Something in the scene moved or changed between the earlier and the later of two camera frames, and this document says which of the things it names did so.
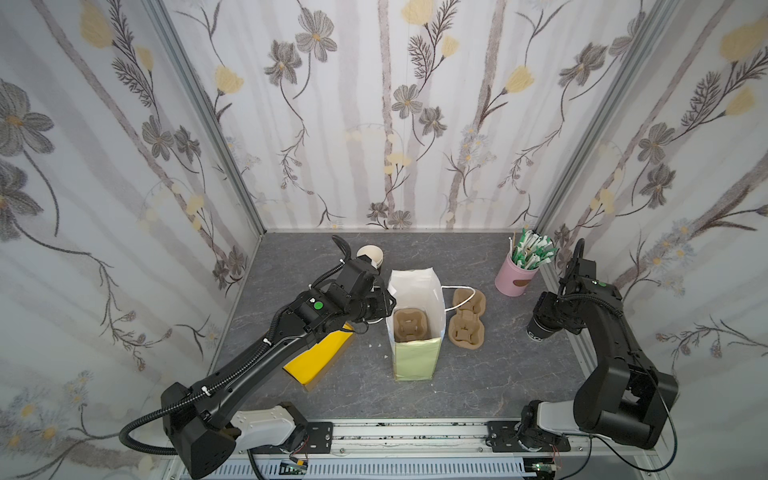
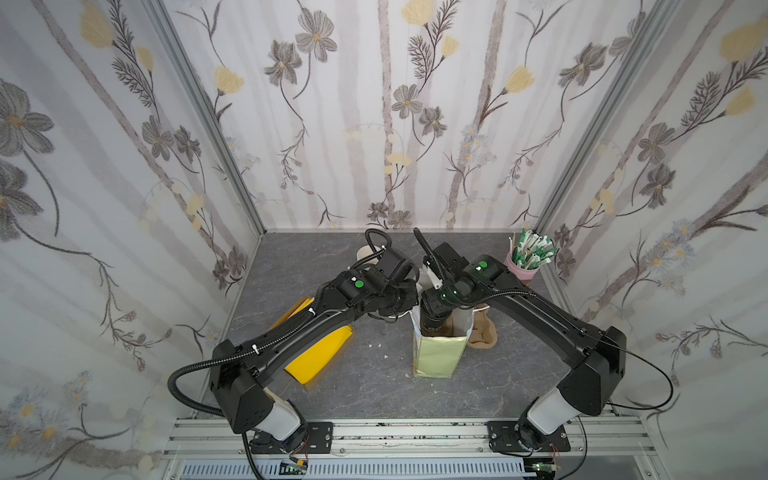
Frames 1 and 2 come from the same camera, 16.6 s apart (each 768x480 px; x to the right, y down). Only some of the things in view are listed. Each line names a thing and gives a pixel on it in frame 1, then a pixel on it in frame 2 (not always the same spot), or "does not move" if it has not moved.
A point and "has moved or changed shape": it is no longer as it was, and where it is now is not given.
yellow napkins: (307, 366) does not move
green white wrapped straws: (531, 250) does not move
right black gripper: (582, 271) -> (432, 318)
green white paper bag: (417, 324) has moved or changed shape
